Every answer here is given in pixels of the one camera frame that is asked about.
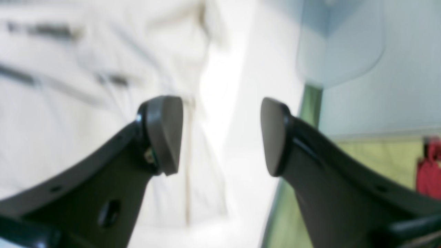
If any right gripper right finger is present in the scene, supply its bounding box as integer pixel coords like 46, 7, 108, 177
260, 97, 440, 248

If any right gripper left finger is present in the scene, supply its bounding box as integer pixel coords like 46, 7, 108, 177
0, 96, 183, 248

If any beige t-shirt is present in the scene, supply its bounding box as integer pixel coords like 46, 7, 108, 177
0, 0, 227, 228

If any red cable bundle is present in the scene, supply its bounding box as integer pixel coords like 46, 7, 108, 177
416, 137, 441, 200

